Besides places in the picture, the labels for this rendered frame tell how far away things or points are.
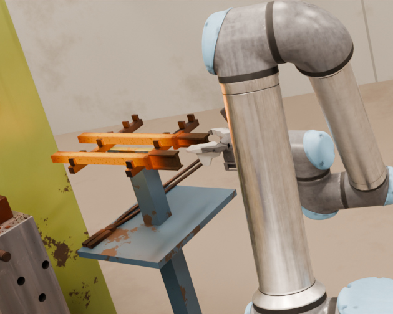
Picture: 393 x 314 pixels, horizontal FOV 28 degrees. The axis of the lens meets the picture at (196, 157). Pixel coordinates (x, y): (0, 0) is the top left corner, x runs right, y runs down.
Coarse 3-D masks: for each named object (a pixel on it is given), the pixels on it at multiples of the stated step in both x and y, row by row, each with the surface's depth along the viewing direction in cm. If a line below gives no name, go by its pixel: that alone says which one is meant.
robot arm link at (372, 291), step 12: (348, 288) 154; (360, 288) 153; (372, 288) 152; (384, 288) 152; (336, 300) 154; (348, 300) 150; (360, 300) 150; (372, 300) 149; (384, 300) 148; (336, 312) 151; (348, 312) 147; (360, 312) 146; (372, 312) 146; (384, 312) 145
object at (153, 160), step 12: (60, 156) 217; (72, 156) 214; (84, 156) 212; (96, 156) 209; (108, 156) 207; (120, 156) 205; (132, 156) 203; (144, 156) 199; (156, 156) 198; (168, 156) 196; (156, 168) 199; (168, 168) 197; (180, 168) 196
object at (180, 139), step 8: (80, 136) 228; (88, 136) 226; (96, 136) 224; (104, 136) 222; (112, 136) 221; (120, 136) 219; (128, 136) 217; (136, 136) 216; (144, 136) 214; (152, 136) 212; (160, 136) 211; (168, 136) 209; (176, 136) 206; (184, 136) 205; (192, 136) 203; (200, 136) 202; (120, 144) 220; (128, 144) 218; (136, 144) 216; (144, 144) 214; (152, 144) 212; (168, 144) 209; (176, 144) 206; (184, 144) 207; (192, 144) 205
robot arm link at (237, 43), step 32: (224, 32) 142; (256, 32) 140; (224, 64) 144; (256, 64) 143; (224, 96) 148; (256, 96) 144; (256, 128) 145; (256, 160) 146; (288, 160) 148; (256, 192) 148; (288, 192) 149; (256, 224) 150; (288, 224) 149; (256, 256) 153; (288, 256) 150; (288, 288) 151; (320, 288) 154
